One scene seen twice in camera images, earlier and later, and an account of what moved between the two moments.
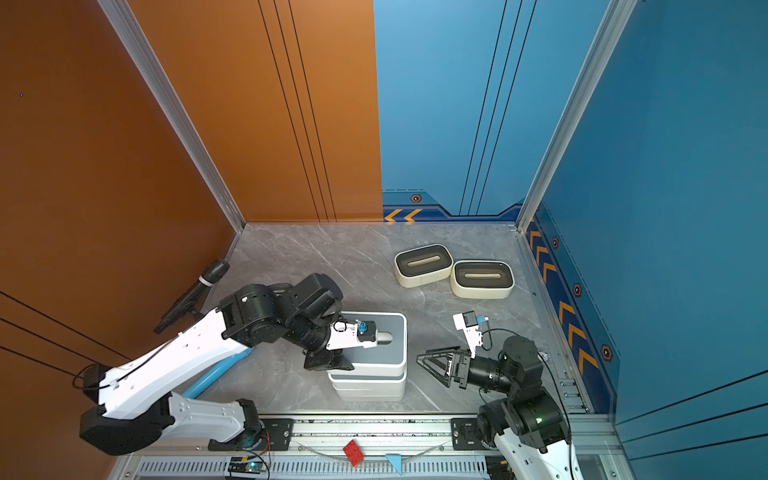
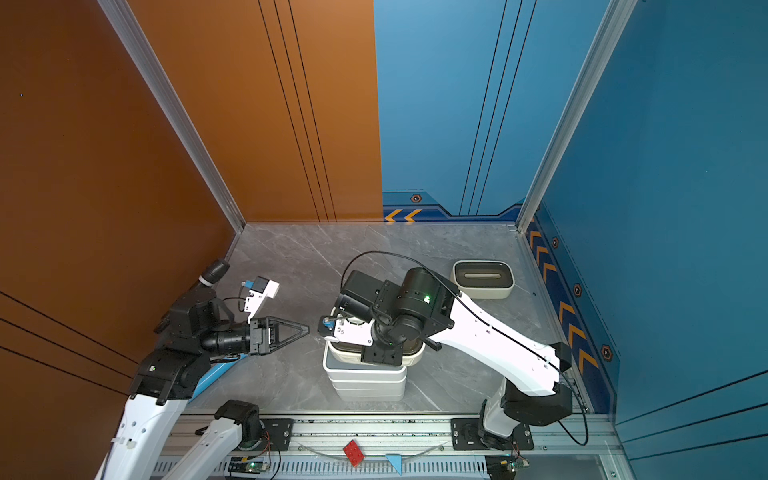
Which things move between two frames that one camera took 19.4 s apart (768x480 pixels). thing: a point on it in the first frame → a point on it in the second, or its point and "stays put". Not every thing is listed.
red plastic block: x=353 y=453 stays put
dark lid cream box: x=481 y=279 stays put
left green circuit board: x=242 y=464 stays put
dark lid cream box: x=424 y=265 → x=412 y=350
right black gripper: x=463 y=368 → x=373 y=355
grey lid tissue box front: x=369 y=393 stays put
